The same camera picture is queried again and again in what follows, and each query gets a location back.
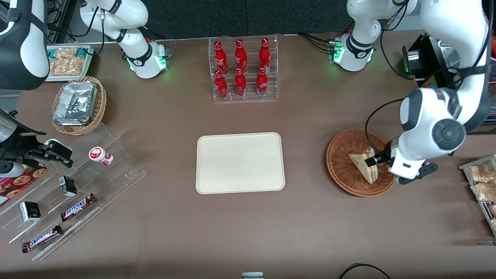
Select clear acrylic stepped stand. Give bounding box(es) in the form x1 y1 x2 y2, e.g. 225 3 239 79
0 123 148 261

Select grey tray with snack packs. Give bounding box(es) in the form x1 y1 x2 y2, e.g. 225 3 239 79
459 154 496 237

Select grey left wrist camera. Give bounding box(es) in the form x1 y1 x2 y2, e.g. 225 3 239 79
396 162 439 185

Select black base cable bundle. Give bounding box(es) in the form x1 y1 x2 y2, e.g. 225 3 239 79
298 32 334 53

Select brown snickers bar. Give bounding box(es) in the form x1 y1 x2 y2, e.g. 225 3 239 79
60 193 98 222
21 224 64 253

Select small black and white carton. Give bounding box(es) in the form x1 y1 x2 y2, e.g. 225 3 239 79
19 201 41 222

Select red cola bottle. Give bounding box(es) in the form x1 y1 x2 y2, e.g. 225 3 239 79
234 68 248 97
256 67 269 97
234 39 248 73
214 70 229 100
258 38 272 72
214 41 229 75

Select white tray with snacks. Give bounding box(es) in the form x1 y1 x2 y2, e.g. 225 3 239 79
46 45 95 82

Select light tan wicker basket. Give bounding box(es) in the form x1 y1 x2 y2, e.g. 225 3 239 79
51 76 107 136

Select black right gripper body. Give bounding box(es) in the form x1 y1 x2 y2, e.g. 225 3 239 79
0 109 47 163

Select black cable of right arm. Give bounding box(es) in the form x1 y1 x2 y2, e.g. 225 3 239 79
46 0 107 55

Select black food warmer cabinet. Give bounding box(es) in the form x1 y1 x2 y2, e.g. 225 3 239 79
402 33 496 136

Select cream plastic tray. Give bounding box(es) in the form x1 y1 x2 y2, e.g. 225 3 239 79
196 132 286 195

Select red and white yoghurt bottle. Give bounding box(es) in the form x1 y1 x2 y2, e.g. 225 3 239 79
89 147 114 166

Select brown wicker basket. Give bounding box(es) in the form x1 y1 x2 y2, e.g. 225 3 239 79
325 129 397 197

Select clear acrylic bottle rack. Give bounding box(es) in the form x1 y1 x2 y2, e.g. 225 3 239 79
208 35 279 102

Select triangle sandwich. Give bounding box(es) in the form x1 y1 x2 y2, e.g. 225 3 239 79
348 147 379 184

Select silver foil packet stack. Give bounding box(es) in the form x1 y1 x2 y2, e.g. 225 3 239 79
53 81 98 127

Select clear pack of crackers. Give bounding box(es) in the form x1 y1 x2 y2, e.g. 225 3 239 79
50 47 79 60
470 181 496 202
467 160 496 183
48 58 85 76

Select black looped cable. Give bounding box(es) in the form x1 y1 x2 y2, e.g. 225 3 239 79
338 263 392 279

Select red cookie box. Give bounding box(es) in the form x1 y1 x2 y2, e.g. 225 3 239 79
0 164 48 207

